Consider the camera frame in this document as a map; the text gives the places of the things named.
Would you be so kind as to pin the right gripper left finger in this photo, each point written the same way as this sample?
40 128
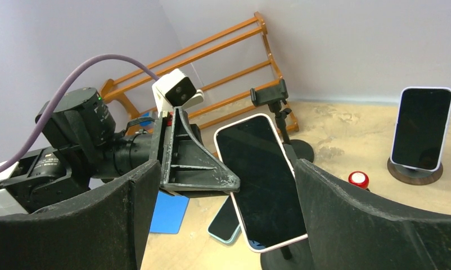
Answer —
105 228

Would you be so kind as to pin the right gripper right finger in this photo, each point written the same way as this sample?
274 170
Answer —
352 228

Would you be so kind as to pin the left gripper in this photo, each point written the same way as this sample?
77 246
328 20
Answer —
187 166

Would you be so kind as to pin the black phone stand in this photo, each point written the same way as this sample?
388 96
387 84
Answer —
274 97
296 256

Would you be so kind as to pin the light blue case phone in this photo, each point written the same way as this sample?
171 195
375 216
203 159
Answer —
225 226

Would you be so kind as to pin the pink case phone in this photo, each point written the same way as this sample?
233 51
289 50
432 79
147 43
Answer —
267 204

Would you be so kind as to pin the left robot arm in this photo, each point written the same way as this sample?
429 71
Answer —
84 145

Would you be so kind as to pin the black phone on round stand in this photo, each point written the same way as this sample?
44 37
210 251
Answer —
421 127

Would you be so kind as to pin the blue mat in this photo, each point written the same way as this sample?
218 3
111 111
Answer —
168 213

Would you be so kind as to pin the red black stamp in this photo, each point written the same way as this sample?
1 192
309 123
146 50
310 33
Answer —
359 179

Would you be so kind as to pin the blue cube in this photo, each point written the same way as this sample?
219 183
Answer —
147 118

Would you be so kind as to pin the orange wooden rack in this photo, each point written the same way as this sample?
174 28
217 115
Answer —
225 66

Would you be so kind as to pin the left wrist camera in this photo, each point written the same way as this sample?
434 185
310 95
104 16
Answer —
175 89

